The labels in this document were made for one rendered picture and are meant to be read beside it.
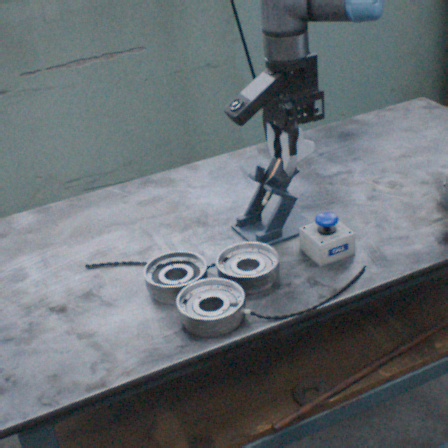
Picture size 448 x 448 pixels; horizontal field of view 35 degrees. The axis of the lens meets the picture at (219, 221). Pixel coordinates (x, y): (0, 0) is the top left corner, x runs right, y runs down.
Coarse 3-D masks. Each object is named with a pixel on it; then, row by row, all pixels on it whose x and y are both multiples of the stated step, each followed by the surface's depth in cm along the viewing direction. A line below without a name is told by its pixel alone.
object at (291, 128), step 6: (288, 114) 121; (288, 120) 120; (294, 120) 120; (288, 126) 120; (294, 126) 120; (288, 132) 121; (294, 132) 120; (288, 138) 122; (294, 138) 122; (288, 144) 122; (294, 144) 122; (294, 150) 123
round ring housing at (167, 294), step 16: (160, 256) 121; (176, 256) 122; (192, 256) 121; (144, 272) 117; (160, 272) 119; (176, 272) 120; (192, 272) 118; (160, 288) 114; (176, 288) 113; (176, 304) 116
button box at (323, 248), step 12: (300, 228) 124; (312, 228) 123; (336, 228) 122; (348, 228) 122; (300, 240) 125; (312, 240) 121; (324, 240) 120; (336, 240) 120; (348, 240) 121; (312, 252) 122; (324, 252) 120; (336, 252) 121; (348, 252) 122; (324, 264) 121
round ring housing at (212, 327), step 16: (192, 288) 113; (208, 288) 114; (224, 288) 113; (240, 288) 111; (208, 304) 113; (224, 304) 110; (240, 304) 107; (192, 320) 106; (208, 320) 105; (224, 320) 106; (240, 320) 109; (208, 336) 108
